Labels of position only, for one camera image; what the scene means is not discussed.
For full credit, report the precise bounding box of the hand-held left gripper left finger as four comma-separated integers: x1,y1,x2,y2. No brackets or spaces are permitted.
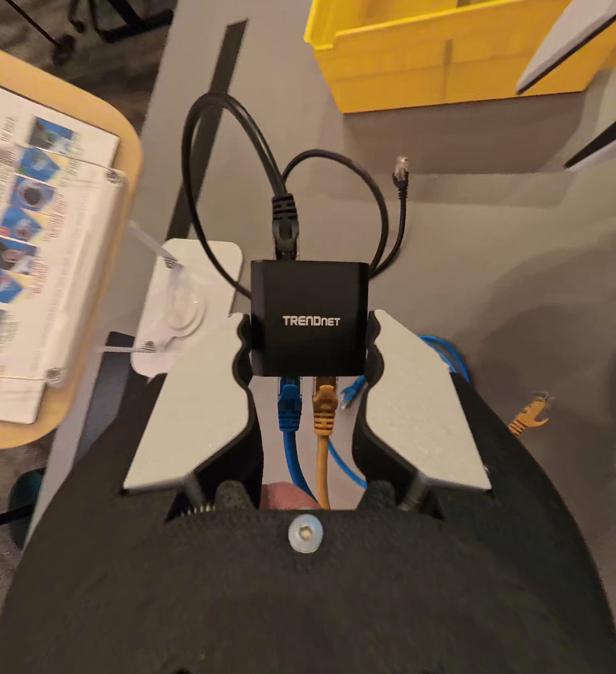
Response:
123,313,264,496

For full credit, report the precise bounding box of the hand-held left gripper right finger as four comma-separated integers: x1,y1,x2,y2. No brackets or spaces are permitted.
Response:
353,310,493,496

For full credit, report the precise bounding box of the blue ethernet cable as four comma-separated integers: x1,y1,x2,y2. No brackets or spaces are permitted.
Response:
276,334,472,501

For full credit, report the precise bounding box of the yellow ethernet cable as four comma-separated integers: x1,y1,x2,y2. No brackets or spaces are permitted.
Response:
312,375,551,511

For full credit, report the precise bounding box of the black ethernet splitter box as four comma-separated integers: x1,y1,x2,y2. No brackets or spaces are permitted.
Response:
250,259,370,377

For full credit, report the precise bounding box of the yellow plastic bin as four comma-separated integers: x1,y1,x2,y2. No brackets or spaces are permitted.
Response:
304,0,616,114

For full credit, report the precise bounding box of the black ethernet cable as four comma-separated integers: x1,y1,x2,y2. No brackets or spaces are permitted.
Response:
182,92,411,301

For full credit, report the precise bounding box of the person's left hand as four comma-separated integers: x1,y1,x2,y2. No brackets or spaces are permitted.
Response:
262,483,319,510

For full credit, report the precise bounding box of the instruction sheet stand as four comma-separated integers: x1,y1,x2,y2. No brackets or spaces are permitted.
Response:
0,37,244,452

